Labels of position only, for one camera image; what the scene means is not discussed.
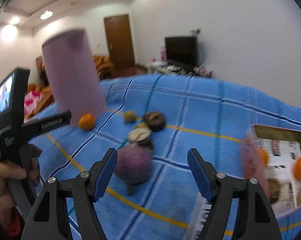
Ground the left hand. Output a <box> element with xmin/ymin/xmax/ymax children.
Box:
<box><xmin>0</xmin><ymin>158</ymin><xmax>39</xmax><ymax>230</ymax></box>

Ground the blue plaid cloth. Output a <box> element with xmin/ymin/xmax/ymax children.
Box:
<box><xmin>32</xmin><ymin>75</ymin><xmax>301</xmax><ymax>239</ymax></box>

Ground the small green-brown fruit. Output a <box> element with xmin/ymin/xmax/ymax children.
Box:
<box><xmin>123</xmin><ymin>110</ymin><xmax>137</xmax><ymax>123</ymax></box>

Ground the purple cylindrical container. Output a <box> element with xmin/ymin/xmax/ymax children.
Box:
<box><xmin>41</xmin><ymin>28</ymin><xmax>106</xmax><ymax>126</ymax></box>

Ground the small tan fruit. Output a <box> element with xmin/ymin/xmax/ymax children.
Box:
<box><xmin>135</xmin><ymin>122</ymin><xmax>149</xmax><ymax>129</ymax></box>

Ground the printed paper liner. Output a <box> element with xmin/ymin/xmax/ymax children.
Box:
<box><xmin>257</xmin><ymin>138</ymin><xmax>301</xmax><ymax>215</ymax></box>

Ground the black television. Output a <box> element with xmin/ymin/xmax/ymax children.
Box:
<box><xmin>165</xmin><ymin>36</ymin><xmax>198</xmax><ymax>68</ymax></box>

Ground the purple round turnip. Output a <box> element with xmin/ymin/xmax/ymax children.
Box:
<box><xmin>114</xmin><ymin>145</ymin><xmax>151</xmax><ymax>184</ymax></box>

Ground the pink metal tin tray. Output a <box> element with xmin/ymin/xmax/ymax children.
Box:
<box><xmin>240</xmin><ymin>124</ymin><xmax>301</xmax><ymax>219</ymax></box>

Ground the dark mangosteen half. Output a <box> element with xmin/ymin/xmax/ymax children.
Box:
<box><xmin>143</xmin><ymin>111</ymin><xmax>166</xmax><ymax>132</ymax></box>

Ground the cut purple fruit piece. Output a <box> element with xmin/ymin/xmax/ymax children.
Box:
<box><xmin>128</xmin><ymin>127</ymin><xmax>154</xmax><ymax>152</ymax></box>

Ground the white TV stand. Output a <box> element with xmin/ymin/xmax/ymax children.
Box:
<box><xmin>143</xmin><ymin>61</ymin><xmax>212</xmax><ymax>78</ymax></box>

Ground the brown wooden door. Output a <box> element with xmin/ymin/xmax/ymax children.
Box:
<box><xmin>104</xmin><ymin>14</ymin><xmax>135</xmax><ymax>70</ymax></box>

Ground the wall power socket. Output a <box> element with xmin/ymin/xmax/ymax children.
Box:
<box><xmin>190</xmin><ymin>29</ymin><xmax>201</xmax><ymax>36</ymax></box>

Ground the pink floral cushion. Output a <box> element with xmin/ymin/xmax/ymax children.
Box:
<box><xmin>24</xmin><ymin>91</ymin><xmax>42</xmax><ymax>115</ymax></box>

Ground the orange leather armchair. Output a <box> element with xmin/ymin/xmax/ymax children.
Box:
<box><xmin>92</xmin><ymin>55</ymin><xmax>115</xmax><ymax>80</ymax></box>

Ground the ceiling light panel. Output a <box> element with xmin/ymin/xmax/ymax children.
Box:
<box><xmin>40</xmin><ymin>10</ymin><xmax>53</xmax><ymax>21</ymax></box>

